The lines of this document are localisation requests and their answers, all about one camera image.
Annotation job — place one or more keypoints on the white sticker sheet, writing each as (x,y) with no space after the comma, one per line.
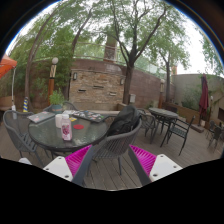
(68,112)

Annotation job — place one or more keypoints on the purple juice bottle white cap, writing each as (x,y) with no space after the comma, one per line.
(66,128)

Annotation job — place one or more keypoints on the black backpack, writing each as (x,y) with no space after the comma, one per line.
(124,120)

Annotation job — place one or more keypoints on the round dark patio table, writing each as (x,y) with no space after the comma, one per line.
(162,113)

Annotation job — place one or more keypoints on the folded maroon patio umbrella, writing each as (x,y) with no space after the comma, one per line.
(203,95)

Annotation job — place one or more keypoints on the lamp post with white globe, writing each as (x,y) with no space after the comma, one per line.
(52,78)

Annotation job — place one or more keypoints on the grey laptop with stickers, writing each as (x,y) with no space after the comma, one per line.
(40,117)

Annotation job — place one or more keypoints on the orange canopy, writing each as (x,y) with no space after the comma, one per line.
(6,65)

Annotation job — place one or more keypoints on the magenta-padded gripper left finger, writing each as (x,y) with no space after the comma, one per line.
(78,160)

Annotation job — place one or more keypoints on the blue yellow striped post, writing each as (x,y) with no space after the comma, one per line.
(25,105)

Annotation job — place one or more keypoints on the white cup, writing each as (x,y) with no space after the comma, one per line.
(58,120)

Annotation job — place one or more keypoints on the yellow card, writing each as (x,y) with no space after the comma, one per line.
(72,119)

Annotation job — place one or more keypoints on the green plant in blue pot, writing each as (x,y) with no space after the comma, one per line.
(56,100)

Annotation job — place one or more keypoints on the black laptop with stickers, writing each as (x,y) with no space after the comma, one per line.
(88,116)

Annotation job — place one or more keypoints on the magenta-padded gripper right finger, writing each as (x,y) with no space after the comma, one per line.
(143,160)

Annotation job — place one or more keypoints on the black metal patio chair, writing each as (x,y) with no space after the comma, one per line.
(180,131)

